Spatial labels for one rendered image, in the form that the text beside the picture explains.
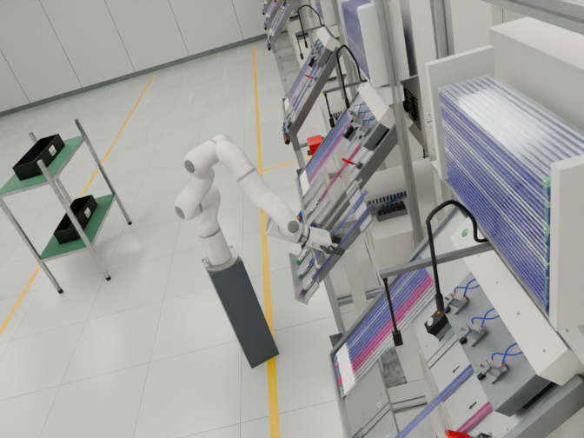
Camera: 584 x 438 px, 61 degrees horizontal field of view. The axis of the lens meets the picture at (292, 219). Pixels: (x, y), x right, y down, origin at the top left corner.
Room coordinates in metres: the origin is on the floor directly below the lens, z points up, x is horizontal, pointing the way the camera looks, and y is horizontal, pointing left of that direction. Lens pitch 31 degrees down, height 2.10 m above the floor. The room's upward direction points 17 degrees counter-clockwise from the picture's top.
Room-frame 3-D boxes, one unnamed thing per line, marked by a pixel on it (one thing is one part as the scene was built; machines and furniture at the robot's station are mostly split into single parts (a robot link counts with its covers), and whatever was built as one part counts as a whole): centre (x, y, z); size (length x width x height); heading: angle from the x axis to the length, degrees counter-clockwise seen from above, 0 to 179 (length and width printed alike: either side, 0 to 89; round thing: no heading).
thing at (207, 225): (2.19, 0.39, 1.00); 0.19 x 0.12 x 0.24; 128
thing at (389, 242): (2.36, -0.71, 0.31); 0.70 x 0.65 x 0.62; 175
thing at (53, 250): (3.92, 1.75, 0.55); 0.91 x 0.46 x 1.10; 175
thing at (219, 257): (2.17, 0.41, 0.79); 0.19 x 0.19 x 0.18
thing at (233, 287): (2.17, 0.41, 0.35); 0.18 x 0.18 x 0.70; 15
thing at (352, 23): (2.31, -0.59, 1.52); 0.51 x 0.13 x 0.27; 175
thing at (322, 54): (3.81, -0.65, 0.66); 1.01 x 0.73 x 1.31; 85
